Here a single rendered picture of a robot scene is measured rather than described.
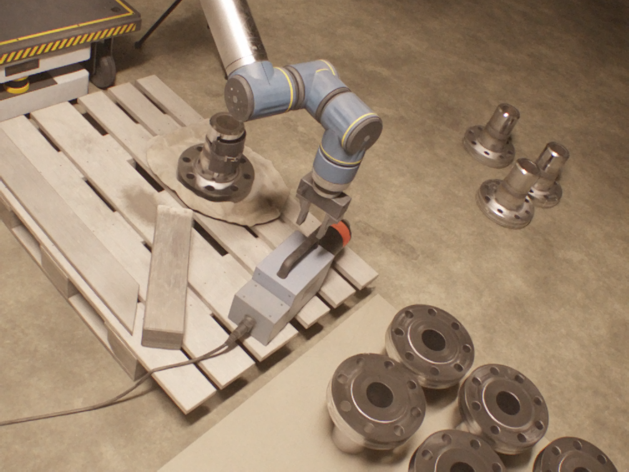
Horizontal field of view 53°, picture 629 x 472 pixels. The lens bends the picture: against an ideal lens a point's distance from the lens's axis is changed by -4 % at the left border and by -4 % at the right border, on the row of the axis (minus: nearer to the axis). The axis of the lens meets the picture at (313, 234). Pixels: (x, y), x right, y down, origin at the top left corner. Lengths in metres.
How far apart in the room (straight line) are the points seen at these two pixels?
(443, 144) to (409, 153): 0.23
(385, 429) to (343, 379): 0.17
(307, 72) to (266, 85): 0.13
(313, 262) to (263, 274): 0.16
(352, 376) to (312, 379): 0.28
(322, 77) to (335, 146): 0.17
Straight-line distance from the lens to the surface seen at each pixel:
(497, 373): 1.94
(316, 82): 1.53
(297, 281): 1.77
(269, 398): 1.90
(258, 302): 1.77
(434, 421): 2.05
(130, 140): 2.32
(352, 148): 1.48
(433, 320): 1.93
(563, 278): 2.79
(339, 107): 1.48
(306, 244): 1.80
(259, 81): 1.46
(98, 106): 2.46
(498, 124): 3.08
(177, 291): 1.77
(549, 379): 2.40
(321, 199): 1.63
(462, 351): 1.91
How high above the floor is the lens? 1.63
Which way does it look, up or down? 44 degrees down
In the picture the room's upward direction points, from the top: 22 degrees clockwise
